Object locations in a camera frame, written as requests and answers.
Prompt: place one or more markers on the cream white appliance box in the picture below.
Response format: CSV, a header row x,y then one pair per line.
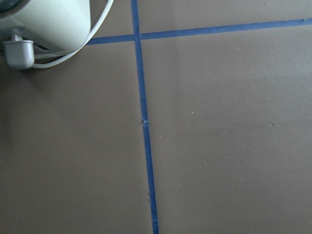
x,y
56,27

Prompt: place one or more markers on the grey round foot of appliance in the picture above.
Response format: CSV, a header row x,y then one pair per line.
x,y
19,53

